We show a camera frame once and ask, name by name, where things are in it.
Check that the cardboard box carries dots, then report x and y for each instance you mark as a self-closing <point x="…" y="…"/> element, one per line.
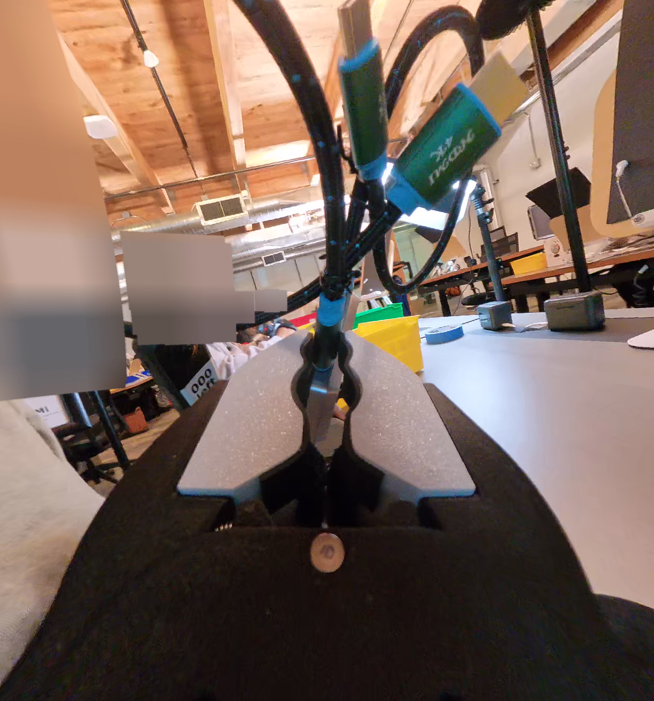
<point x="576" y="227"/>

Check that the yellow plastic bin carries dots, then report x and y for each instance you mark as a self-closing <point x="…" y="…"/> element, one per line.
<point x="395" y="339"/>

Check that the small yellow storage bin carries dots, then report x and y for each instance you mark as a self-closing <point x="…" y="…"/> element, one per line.
<point x="528" y="263"/>

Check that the led light panel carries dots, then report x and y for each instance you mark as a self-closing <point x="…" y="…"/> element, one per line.
<point x="431" y="216"/>

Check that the red plastic bin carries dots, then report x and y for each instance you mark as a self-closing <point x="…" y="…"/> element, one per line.
<point x="302" y="320"/>

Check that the green plastic bin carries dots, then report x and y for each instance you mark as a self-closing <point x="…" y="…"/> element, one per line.
<point x="379" y="315"/>

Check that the cluttered wooden workbench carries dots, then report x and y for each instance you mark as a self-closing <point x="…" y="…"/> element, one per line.
<point x="606" y="263"/>

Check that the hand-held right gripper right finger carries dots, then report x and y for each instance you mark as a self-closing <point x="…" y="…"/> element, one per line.
<point x="409" y="432"/>

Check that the black board on white stand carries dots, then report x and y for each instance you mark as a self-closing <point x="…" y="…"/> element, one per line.
<point x="650" y="109"/>

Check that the blue tape roll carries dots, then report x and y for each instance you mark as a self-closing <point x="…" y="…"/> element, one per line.
<point x="442" y="334"/>

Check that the dark grey box device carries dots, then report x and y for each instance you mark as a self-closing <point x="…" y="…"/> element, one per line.
<point x="573" y="312"/>
<point x="495" y="316"/>

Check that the white printed sign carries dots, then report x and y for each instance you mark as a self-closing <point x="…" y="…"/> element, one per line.
<point x="45" y="410"/>

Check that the white ceiling spot lamp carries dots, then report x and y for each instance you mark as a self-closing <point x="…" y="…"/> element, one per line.
<point x="150" y="58"/>

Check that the black office chair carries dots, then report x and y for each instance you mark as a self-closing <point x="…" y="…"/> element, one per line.
<point x="86" y="449"/>

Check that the small black monitor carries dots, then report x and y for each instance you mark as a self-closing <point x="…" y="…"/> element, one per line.
<point x="540" y="222"/>

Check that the black square flag panel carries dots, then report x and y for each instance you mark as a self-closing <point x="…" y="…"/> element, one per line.
<point x="551" y="191"/>

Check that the orange bag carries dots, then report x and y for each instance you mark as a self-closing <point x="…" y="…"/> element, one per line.
<point x="135" y="421"/>

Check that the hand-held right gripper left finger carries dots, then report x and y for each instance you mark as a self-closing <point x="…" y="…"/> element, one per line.
<point x="244" y="432"/>

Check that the black light stand pole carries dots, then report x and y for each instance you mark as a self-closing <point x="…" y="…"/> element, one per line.
<point x="488" y="246"/>

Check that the black tripod stand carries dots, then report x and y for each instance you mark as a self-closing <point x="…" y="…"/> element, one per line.
<point x="105" y="427"/>

